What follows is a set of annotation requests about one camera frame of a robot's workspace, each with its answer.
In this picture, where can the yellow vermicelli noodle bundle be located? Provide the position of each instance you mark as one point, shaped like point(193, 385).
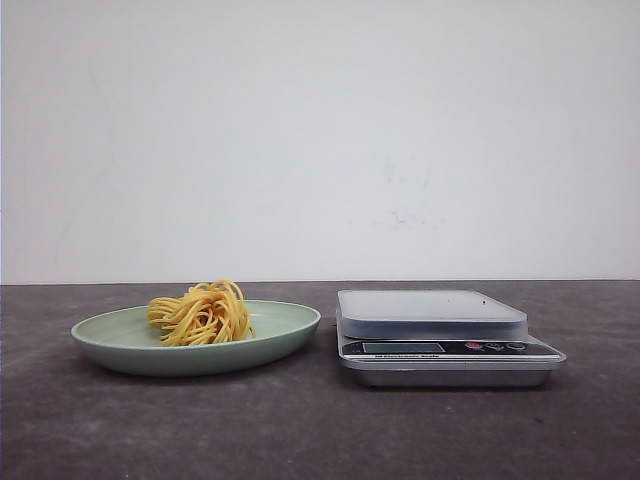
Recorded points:
point(207, 313)

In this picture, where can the silver digital kitchen scale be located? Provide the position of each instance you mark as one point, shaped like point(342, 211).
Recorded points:
point(439, 338)

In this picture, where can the light green plate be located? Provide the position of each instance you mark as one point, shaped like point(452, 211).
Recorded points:
point(123, 341)

